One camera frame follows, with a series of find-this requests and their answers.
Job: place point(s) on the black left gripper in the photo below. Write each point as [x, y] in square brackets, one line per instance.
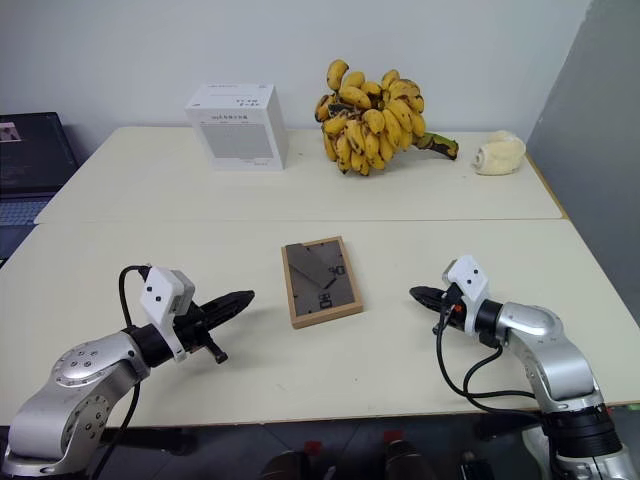
[196, 327]

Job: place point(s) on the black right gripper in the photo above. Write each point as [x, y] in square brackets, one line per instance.
[453, 310]

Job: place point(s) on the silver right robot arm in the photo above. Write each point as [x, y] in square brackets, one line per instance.
[555, 360]

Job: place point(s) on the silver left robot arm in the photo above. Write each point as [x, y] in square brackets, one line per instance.
[85, 380]

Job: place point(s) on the dark rounded shape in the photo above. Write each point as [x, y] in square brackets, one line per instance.
[295, 465]
[402, 460]

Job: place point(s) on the white cardboard box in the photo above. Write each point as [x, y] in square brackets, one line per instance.
[240, 130]

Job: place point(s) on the yellow banana bunch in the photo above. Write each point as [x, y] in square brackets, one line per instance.
[372, 125]

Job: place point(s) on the grey partition panel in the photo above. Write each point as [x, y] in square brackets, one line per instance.
[590, 200]

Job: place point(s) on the black laptop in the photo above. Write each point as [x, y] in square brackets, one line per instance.
[30, 155]

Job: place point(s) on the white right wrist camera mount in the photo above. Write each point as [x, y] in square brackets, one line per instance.
[470, 280]

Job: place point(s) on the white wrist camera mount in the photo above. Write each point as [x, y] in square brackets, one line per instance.
[470, 280]
[159, 292]

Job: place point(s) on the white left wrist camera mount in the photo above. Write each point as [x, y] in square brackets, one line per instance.
[159, 292]

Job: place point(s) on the wooden picture frame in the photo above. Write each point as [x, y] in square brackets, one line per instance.
[320, 282]

